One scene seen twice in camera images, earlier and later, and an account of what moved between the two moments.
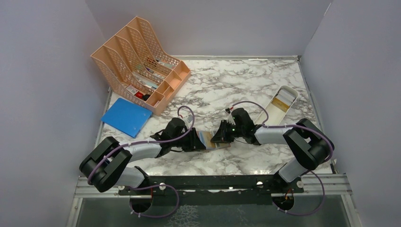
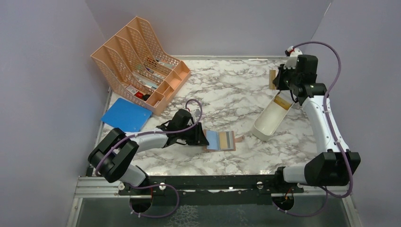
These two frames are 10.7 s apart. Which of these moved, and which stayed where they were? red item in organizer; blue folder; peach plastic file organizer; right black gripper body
Moved: right black gripper body
Stayed: blue folder; peach plastic file organizer; red item in organizer
